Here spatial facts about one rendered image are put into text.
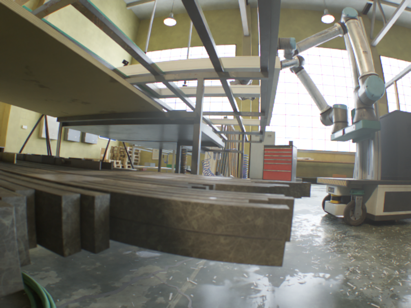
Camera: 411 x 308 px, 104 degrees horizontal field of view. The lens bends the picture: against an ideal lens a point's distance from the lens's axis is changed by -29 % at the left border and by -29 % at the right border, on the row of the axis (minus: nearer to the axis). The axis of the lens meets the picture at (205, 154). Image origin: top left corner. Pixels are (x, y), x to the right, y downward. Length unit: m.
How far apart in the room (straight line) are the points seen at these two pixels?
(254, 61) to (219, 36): 10.13
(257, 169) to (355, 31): 7.52
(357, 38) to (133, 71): 1.50
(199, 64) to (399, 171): 1.55
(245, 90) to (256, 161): 7.25
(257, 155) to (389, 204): 7.43
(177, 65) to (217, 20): 10.71
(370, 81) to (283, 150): 3.84
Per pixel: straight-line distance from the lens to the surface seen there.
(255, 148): 8.78
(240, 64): 1.20
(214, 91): 1.61
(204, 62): 1.24
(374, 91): 1.56
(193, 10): 0.75
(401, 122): 1.91
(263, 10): 0.74
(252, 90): 1.58
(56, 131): 8.04
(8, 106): 7.00
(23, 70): 0.84
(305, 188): 0.47
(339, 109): 2.14
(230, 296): 0.66
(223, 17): 11.98
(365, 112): 1.69
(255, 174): 8.74
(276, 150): 5.20
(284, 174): 5.12
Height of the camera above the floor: 0.34
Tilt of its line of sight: 4 degrees up
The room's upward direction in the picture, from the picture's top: 4 degrees clockwise
